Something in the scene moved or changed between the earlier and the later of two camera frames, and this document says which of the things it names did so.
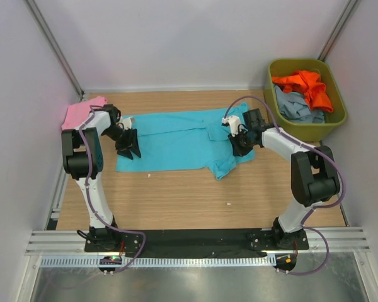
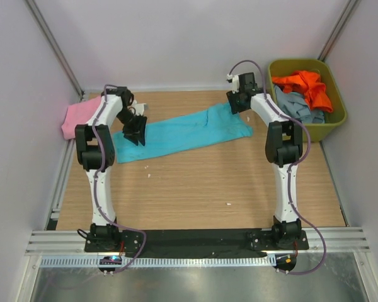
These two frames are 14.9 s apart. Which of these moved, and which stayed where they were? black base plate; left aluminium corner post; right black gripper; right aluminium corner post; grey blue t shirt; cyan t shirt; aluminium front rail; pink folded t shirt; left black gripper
Moved: cyan t shirt; right black gripper; left black gripper
Stayed: grey blue t shirt; pink folded t shirt; left aluminium corner post; aluminium front rail; right aluminium corner post; black base plate
